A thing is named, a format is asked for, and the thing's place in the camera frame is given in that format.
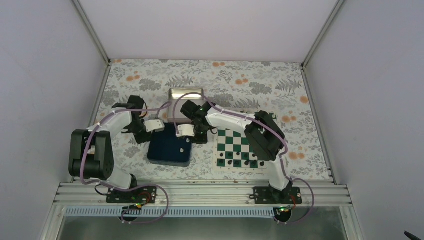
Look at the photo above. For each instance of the blue square tray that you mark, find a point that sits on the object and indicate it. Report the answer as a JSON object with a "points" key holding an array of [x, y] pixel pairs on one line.
{"points": [[165, 148]]}

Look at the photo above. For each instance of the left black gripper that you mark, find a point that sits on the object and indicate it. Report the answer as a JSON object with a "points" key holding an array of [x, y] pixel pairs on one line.
{"points": [[147, 138]]}

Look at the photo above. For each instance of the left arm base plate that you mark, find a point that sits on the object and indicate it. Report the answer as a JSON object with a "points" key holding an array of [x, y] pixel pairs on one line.
{"points": [[144, 195]]}

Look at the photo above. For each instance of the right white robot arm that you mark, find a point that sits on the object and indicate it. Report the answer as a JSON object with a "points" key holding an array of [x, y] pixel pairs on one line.
{"points": [[278, 178]]}

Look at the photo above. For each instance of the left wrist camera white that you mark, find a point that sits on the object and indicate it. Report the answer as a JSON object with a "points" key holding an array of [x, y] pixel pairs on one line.
{"points": [[154, 125]]}

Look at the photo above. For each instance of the black chess pieces row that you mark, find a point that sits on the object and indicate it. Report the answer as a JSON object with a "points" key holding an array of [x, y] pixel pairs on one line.
{"points": [[239, 160]]}

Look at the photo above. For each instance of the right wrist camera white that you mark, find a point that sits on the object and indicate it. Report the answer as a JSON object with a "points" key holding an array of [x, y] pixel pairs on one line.
{"points": [[185, 130]]}

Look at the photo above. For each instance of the floral patterned table mat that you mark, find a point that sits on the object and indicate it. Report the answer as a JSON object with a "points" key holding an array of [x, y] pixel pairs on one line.
{"points": [[268, 86]]}

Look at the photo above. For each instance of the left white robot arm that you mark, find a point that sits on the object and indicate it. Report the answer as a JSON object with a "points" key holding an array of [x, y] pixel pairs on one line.
{"points": [[91, 156]]}

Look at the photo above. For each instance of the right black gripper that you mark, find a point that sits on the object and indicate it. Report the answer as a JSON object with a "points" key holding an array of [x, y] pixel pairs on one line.
{"points": [[202, 140]]}

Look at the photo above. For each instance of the silver metal tin tray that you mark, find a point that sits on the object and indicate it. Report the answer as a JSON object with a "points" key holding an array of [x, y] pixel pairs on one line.
{"points": [[174, 94]]}

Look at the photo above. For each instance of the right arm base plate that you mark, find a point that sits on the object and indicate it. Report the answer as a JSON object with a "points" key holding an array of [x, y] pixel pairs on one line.
{"points": [[266, 195]]}

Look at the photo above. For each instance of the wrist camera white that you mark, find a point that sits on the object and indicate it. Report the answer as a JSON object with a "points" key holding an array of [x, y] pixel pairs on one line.
{"points": [[154, 125], [185, 130]]}

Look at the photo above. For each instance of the green white chess board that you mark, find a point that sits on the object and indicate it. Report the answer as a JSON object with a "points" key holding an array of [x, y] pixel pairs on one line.
{"points": [[236, 149]]}

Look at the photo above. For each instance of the aluminium rail frame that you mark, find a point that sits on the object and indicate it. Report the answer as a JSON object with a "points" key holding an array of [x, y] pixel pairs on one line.
{"points": [[198, 199]]}

